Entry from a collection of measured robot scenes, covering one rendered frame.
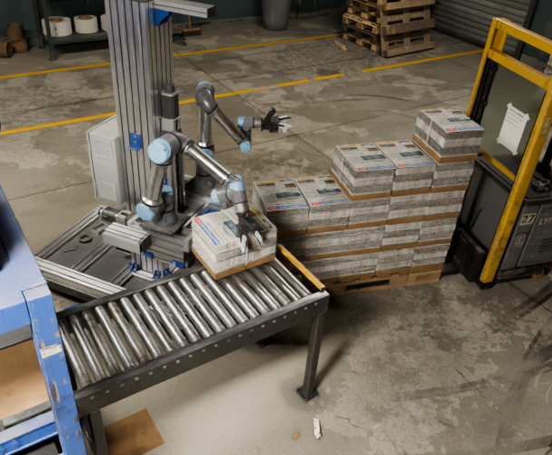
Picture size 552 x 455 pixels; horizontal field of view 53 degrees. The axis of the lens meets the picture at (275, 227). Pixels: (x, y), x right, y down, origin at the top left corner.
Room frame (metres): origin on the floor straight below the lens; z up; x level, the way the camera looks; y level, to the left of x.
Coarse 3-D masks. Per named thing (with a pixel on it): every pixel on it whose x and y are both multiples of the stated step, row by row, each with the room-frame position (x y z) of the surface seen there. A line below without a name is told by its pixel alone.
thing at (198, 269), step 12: (168, 276) 2.24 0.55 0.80; (180, 276) 2.25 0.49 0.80; (228, 276) 2.41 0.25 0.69; (132, 288) 2.12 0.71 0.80; (144, 288) 2.13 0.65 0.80; (96, 300) 2.02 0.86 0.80; (108, 300) 2.02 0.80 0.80; (132, 300) 2.08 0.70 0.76; (60, 312) 1.91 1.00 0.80; (72, 312) 1.92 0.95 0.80; (108, 312) 2.01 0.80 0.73; (84, 324) 1.93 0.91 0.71
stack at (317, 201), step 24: (264, 192) 3.13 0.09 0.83; (288, 192) 3.15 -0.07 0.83; (312, 192) 3.18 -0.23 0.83; (336, 192) 3.20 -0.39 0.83; (288, 216) 2.96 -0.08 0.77; (312, 216) 3.02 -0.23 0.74; (336, 216) 3.08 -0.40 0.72; (360, 216) 3.13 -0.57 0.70; (384, 216) 3.19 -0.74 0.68; (408, 216) 3.25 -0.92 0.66; (288, 240) 2.97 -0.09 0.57; (312, 240) 3.02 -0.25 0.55; (336, 240) 3.08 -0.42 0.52; (360, 240) 3.13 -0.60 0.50; (384, 240) 3.20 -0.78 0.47; (408, 240) 3.26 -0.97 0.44; (288, 264) 2.98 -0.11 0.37; (312, 264) 3.03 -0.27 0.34; (336, 264) 3.10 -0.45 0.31; (360, 264) 3.15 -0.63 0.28; (384, 264) 3.22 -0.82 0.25; (408, 264) 3.28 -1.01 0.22; (312, 288) 3.03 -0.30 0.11; (336, 288) 3.10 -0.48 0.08; (360, 288) 3.19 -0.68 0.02; (384, 288) 3.22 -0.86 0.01
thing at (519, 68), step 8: (488, 56) 3.94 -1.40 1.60; (496, 56) 3.86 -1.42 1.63; (504, 56) 3.80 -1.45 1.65; (504, 64) 3.76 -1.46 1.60; (512, 64) 3.69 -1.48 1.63; (520, 64) 3.64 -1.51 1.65; (520, 72) 3.60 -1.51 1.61; (528, 72) 3.54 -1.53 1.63; (536, 72) 3.50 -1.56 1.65; (536, 80) 3.45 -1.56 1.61; (544, 80) 3.39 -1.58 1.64
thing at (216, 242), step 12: (204, 216) 2.49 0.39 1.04; (216, 216) 2.50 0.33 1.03; (192, 228) 2.46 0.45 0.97; (204, 228) 2.37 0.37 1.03; (216, 228) 2.38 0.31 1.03; (228, 228) 2.39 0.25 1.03; (192, 240) 2.46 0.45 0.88; (204, 240) 2.33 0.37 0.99; (216, 240) 2.28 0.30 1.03; (228, 240) 2.29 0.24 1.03; (204, 252) 2.35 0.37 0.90; (216, 252) 2.23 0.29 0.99; (228, 252) 2.28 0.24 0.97; (240, 252) 2.32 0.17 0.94; (216, 264) 2.24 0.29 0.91; (228, 264) 2.28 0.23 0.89; (240, 264) 2.32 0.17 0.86
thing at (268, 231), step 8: (232, 208) 2.60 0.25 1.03; (256, 208) 2.62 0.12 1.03; (256, 216) 2.53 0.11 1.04; (264, 216) 2.54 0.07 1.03; (264, 224) 2.46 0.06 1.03; (272, 224) 2.47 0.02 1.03; (264, 232) 2.40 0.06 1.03; (272, 232) 2.43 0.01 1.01; (256, 240) 2.37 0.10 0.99; (264, 240) 2.40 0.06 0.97; (272, 240) 2.43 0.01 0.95; (256, 248) 2.37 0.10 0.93; (264, 248) 2.41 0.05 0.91; (272, 248) 2.44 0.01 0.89; (256, 256) 2.38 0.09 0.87; (264, 256) 2.41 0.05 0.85
